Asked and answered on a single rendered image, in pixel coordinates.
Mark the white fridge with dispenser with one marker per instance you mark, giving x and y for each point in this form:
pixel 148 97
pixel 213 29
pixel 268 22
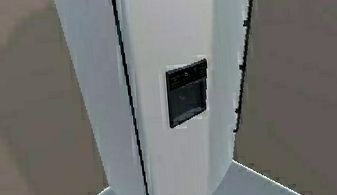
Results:
pixel 168 159

